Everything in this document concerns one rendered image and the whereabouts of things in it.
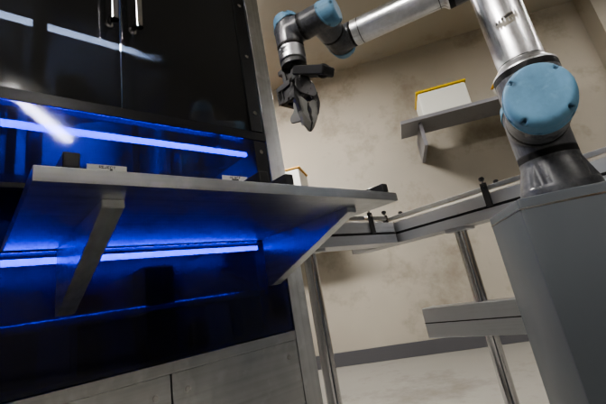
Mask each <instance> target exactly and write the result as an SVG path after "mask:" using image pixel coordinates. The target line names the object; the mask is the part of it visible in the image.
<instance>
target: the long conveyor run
mask: <svg viewBox="0 0 606 404"><path fill-rule="evenodd" d="M583 156H584V157H585V158H586V159H587V160H588V161H589V162H590V163H591V165H592V166H593V167H594V168H595V169H596V170H597V171H599V172H600V173H601V175H602V176H603V177H604V179H605V180H606V147H603V148H600V149H597V150H594V151H589V152H586V153H584V154H583ZM603 157H604V158H603ZM478 180H479V181H480V182H481V183H482V184H480V187H479V188H477V189H474V190H471V191H467V192H464V193H462V194H459V195H456V196H453V197H449V198H446V199H443V200H440V201H437V202H435V203H432V204H429V205H426V206H422V207H418V208H415V209H412V210H409V211H407V212H404V213H402V212H401V211H399V212H398V215H395V216H391V217H387V216H386V215H385V214H386V211H381V214H382V215H383V216H386V219H387V220H386V221H376V222H375V223H393V224H394V227H395V231H396V235H397V238H398V242H397V243H392V244H389V245H385V246H382V247H378V248H369V249H358V250H352V252H353V254H360V253H372V252H375V251H379V250H382V249H386V248H390V247H393V246H397V245H401V244H404V243H411V242H414V241H417V240H421V239H425V238H428V237H432V236H436V235H440V234H445V231H446V230H450V229H454V228H457V227H461V226H464V225H481V224H485V223H489V222H490V220H491V218H492V217H494V216H496V215H497V214H498V213H499V212H500V211H502V210H503V209H505V208H506V207H508V206H509V205H511V204H512V203H513V202H515V201H516V200H518V199H520V184H519V183H520V175H518V176H515V177H511V178H508V179H504V180H501V181H498V180H497V179H495V180H494V181H493V183H492V184H490V185H487V184H486V182H484V178H483V177H480V178H478ZM483 182H484V183H483ZM493 191H494V192H493ZM467 199H468V200H467ZM441 207H442V208H441ZM429 211H430V212H429Z"/></svg>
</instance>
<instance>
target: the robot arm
mask: <svg viewBox="0 0 606 404"><path fill-rule="evenodd" d="M467 1H469V0H391V1H389V2H388V3H386V4H384V5H380V6H378V7H376V8H374V9H372V10H371V11H369V12H367V13H365V14H362V15H360V16H358V17H355V18H353V19H352V20H350V21H349V22H346V23H343V24H341V21H342V20H343V16H342V13H341V10H340V8H339V5H338V4H337V2H336V0H320V1H316V2H315V3H314V4H313V5H311V6H309V7H308V8H306V9H304V10H303V11H301V12H299V13H297V14H296V13H294V12H292V11H289V10H287V11H286V12H283V11H282V12H280V13H278V14H277V15H276V16H275V17H274V20H273V26H274V36H275V39H276V43H277V49H278V53H279V59H280V65H281V70H280V71H279V72H278V75H279V77H280V78H282V80H283V84H282V85H281V86H279V87H278V88H277V89H276V91H277V97H278V102H279V106H284V107H287V108H291V109H294V112H293V114H292V116H291V117H290V121H291V123H292V124H296V123H301V125H304V126H305V127H306V129H307V130H308V131H309V132H312V131H313V129H314V127H315V125H316V122H317V116H318V114H319V108H320V101H319V97H318V94H317V90H316V88H315V85H314V83H313V82H312V80H310V78H332V77H333V76H334V73H335V69H334V68H332V67H329V66H328V65H326V64H325V63H322V64H315V65H307V57H306V53H305V48H304V43H303V42H304V41H306V40H309V39H311V38H313V37H315V36H317V38H318V39H319V40H320V41H322V42H323V43H324V44H325V46H326V47H327V48H328V50H329V51H330V52H331V53H332V54H334V55H335V56H336V57H337V58H338V59H347V58H349V57H350V56H351V55H352V54H353V53H354V51H355V47H356V46H359V45H361V44H363V43H366V42H367V41H370V40H373V39H375V38H377V37H379V36H382V35H383V34H385V33H387V32H391V31H393V30H395V29H398V28H399V27H401V26H403V25H406V24H408V23H411V22H414V21H416V20H417V19H419V18H422V17H424V16H426V15H428V14H432V13H433V12H435V11H438V10H440V9H442V8H447V9H452V8H454V7H457V6H458V5H461V4H463V3H465V2H467ZM470 1H471V3H472V6H473V10H474V12H475V14H476V17H477V19H478V22H479V25H480V26H481V29H482V33H483V36H484V38H485V40H486V43H487V45H488V48H489V51H490V53H491V56H492V59H493V62H494V64H495V67H496V70H497V71H498V75H497V76H496V78H495V79H494V80H493V85H494V88H495V91H496V94H497V96H498V99H499V101H500V105H501V109H500V120H501V123H502V125H503V127H504V128H505V131H506V134H507V135H508V138H509V141H510V145H511V148H512V150H513V152H514V155H515V158H516V161H517V163H518V165H519V170H520V198H524V197H532V196H536V195H541V194H545V193H549V192H554V191H558V190H562V189H567V188H575V187H580V186H583V185H588V184H592V183H597V182H601V181H605V179H604V177H603V176H602V175H601V173H600V172H599V171H597V170H596V169H595V168H594V167H593V166H592V164H591V163H590V162H589V161H588V160H587V159H586V158H585V157H584V156H583V155H582V153H581V151H580V148H579V146H578V143H577V141H576V140H575V137H574V134H573V131H572V129H571V126H570V123H571V120H572V118H573V116H574V114H575V112H576V110H577V107H578V104H579V89H578V86H577V83H576V80H575V78H574V76H573V75H572V74H571V73H570V72H569V71H568V70H567V69H565V68H563V67H562V65H561V63H560V60H559V58H558V57H557V56H556V55H555V54H551V53H546V52H545V51H544V49H543V46H542V44H541V42H540V40H539V38H538V36H537V32H536V30H535V28H534V25H533V23H532V22H531V19H530V17H529V15H528V11H527V9H526V7H525V5H524V3H523V1H522V0H470ZM279 96H280V97H279ZM308 101H309V102H308Z"/></svg>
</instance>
